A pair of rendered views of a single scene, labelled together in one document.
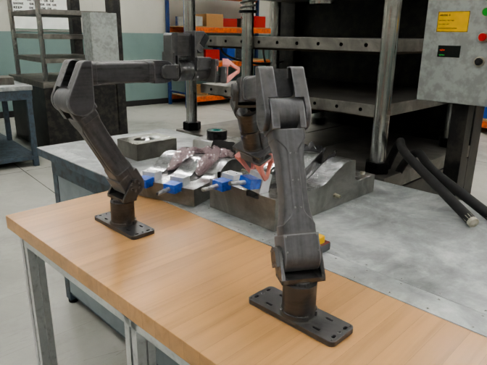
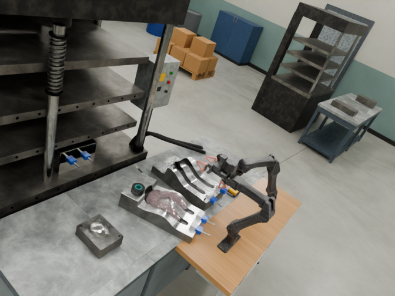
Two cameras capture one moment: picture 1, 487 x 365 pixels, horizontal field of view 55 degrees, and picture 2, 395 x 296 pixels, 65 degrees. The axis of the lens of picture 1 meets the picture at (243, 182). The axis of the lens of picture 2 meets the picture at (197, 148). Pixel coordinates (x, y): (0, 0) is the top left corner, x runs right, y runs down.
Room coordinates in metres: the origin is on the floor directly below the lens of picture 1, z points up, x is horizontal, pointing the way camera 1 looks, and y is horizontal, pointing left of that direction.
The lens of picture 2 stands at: (2.02, 1.59, 2.22)
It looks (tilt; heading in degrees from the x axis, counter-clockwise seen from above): 31 degrees down; 252
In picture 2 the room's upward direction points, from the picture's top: 21 degrees clockwise
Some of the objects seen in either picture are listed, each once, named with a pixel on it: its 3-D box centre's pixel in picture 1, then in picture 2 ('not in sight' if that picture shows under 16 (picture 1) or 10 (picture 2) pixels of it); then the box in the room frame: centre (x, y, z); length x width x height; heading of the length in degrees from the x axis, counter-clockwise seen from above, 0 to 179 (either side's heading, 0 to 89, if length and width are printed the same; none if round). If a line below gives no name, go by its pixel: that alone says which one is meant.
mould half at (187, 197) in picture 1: (203, 164); (164, 205); (1.61, 0.14, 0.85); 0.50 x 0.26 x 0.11; 152
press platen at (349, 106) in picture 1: (322, 92); (40, 113); (2.50, -0.41, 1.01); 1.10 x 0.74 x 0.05; 45
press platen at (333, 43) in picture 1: (325, 42); (42, 78); (2.50, -0.41, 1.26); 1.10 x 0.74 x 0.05; 45
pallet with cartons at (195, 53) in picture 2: not in sight; (187, 51); (0.75, -5.30, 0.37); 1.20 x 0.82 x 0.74; 138
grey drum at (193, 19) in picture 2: not in sight; (187, 27); (0.59, -7.27, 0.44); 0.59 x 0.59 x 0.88
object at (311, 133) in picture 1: (313, 123); (56, 138); (2.37, -0.35, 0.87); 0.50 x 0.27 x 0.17; 135
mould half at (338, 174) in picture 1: (296, 178); (188, 177); (1.42, -0.17, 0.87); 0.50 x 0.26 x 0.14; 135
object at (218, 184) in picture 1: (219, 185); (214, 201); (1.27, 0.07, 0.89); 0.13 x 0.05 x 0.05; 135
